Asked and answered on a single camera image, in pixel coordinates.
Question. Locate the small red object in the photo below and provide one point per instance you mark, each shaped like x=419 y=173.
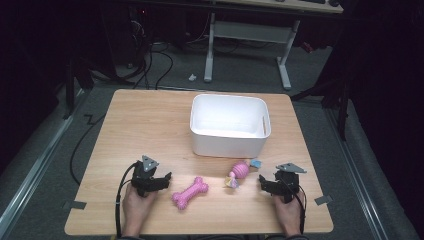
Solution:
x=307 y=47

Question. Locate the person's left hand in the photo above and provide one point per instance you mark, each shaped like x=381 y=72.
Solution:
x=136 y=210

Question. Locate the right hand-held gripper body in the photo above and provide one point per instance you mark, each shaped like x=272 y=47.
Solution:
x=287 y=183

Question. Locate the grey tape piece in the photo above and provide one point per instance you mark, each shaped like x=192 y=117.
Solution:
x=75 y=204
x=323 y=200

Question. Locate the black keyboard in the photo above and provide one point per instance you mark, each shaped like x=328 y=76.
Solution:
x=311 y=1

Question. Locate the white-legged wooden desk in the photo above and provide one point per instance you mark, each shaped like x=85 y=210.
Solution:
x=250 y=31

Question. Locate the metal floor rail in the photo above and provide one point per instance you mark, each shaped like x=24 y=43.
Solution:
x=36 y=166
x=356 y=173

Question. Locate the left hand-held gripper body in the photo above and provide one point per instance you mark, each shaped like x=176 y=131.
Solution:
x=144 y=176

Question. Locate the black stand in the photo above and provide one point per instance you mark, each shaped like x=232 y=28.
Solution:
x=70 y=86
x=340 y=96

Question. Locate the black computer mouse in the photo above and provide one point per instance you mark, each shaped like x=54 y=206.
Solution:
x=334 y=2

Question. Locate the person's right hand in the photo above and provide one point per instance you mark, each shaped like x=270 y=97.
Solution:
x=288 y=215

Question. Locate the white paper scrap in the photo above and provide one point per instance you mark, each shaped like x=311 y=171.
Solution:
x=192 y=77

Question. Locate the dark computer tower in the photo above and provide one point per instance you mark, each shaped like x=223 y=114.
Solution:
x=136 y=33

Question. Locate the pink bone toy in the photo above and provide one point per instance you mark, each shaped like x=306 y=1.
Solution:
x=190 y=193

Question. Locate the white plastic bin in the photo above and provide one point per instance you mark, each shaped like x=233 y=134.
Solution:
x=230 y=125

